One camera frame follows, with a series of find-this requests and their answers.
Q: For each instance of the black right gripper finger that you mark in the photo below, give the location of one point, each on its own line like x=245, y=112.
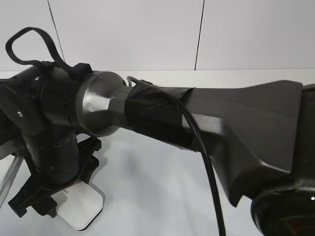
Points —
x=25, y=197
x=44, y=204

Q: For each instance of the white rectangular board eraser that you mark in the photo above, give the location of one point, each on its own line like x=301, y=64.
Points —
x=78, y=205

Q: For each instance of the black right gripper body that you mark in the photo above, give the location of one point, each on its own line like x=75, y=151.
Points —
x=58, y=163

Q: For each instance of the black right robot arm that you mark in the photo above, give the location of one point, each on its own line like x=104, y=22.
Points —
x=259, y=140

